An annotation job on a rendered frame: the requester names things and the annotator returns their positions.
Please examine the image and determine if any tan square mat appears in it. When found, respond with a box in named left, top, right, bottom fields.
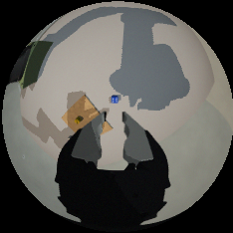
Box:
left=62, top=95, right=113, bottom=134

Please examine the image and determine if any yellow die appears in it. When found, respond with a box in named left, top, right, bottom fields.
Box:
left=75, top=117, right=82, bottom=124

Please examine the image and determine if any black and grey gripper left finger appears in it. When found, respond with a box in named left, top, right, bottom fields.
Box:
left=55, top=112, right=107, bottom=183

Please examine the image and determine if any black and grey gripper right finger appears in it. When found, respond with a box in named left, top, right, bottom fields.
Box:
left=122, top=112, right=171, bottom=189

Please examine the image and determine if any blue die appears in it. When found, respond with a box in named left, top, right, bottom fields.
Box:
left=112, top=96, right=118, bottom=104

